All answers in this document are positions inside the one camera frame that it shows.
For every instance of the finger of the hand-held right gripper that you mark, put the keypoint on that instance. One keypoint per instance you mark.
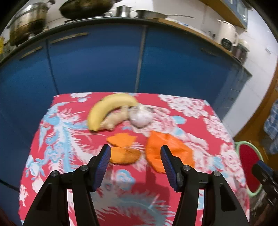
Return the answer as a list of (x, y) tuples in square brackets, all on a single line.
[(261, 171)]

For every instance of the white electric kettle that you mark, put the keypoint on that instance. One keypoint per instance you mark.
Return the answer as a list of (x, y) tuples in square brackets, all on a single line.
[(227, 34)]

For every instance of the large steel stockpot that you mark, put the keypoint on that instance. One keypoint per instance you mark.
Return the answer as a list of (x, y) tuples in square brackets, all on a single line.
[(28, 24)]

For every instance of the wooden wall shelf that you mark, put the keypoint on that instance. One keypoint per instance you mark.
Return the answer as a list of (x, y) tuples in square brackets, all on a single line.
[(230, 10)]

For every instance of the ginger root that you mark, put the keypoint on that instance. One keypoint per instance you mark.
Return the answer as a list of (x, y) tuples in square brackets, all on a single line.
[(115, 119)]

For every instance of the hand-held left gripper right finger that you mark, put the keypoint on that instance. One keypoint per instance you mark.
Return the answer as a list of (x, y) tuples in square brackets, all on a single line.
[(167, 163)]

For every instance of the dark glass jar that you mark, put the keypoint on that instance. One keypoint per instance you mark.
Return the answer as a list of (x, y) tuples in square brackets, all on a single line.
[(241, 52)]

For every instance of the orange peel piece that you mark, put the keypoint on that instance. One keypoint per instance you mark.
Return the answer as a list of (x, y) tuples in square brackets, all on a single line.
[(156, 145), (123, 150)]

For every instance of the garlic bulb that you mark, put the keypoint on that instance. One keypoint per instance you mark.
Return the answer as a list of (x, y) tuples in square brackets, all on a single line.
[(140, 117)]

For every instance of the red floral printed tablecloth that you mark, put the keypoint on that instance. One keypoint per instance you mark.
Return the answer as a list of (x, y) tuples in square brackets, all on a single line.
[(65, 141)]

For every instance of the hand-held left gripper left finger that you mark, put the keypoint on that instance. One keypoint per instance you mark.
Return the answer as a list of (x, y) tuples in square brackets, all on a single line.
[(103, 162)]

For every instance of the yellow banana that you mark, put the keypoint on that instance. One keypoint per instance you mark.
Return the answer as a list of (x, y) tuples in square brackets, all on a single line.
[(102, 108)]

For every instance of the small steel saucepan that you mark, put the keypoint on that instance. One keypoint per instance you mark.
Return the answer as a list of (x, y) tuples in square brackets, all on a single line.
[(123, 12)]

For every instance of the blue checked cloth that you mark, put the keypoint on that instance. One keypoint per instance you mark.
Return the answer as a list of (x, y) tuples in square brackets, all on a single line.
[(271, 128)]

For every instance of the red basin with green rim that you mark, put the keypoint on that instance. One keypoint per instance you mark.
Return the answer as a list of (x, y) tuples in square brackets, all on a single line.
[(246, 165)]

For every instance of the steel frying pan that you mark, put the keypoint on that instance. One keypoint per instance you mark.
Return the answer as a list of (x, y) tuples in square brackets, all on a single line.
[(152, 14)]

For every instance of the blue kitchen cabinet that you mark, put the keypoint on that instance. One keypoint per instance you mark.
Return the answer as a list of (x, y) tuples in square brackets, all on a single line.
[(97, 60)]

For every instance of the black wok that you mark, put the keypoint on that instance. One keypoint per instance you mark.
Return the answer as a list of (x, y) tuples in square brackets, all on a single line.
[(86, 8)]

